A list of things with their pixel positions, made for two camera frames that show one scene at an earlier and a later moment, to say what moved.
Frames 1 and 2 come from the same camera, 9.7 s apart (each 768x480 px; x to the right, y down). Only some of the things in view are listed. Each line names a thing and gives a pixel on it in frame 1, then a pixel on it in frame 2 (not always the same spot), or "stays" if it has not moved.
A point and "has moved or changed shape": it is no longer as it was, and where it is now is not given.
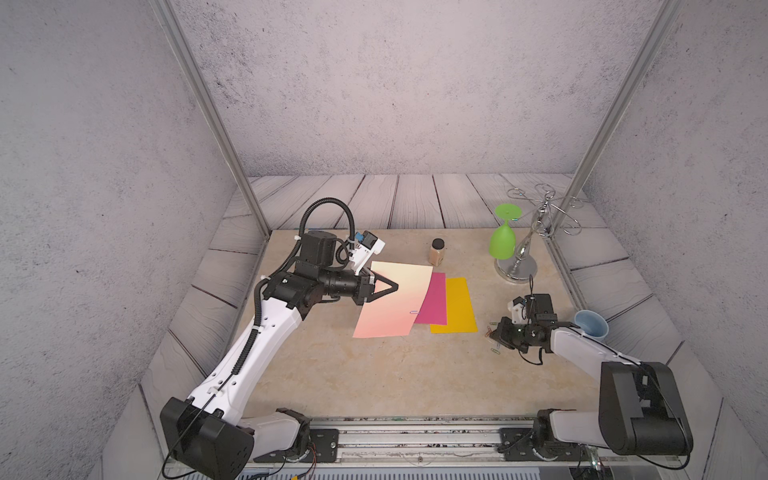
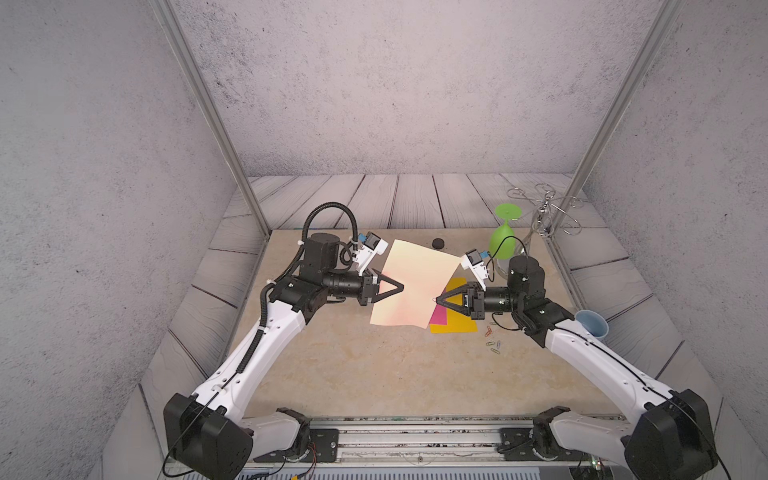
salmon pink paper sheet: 394,313 has moved or changed shape
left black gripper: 363,291 stays
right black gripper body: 513,335 -> 498,301
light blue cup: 592,324 stays
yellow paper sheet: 460,316 stays
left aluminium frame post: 208,104 stays
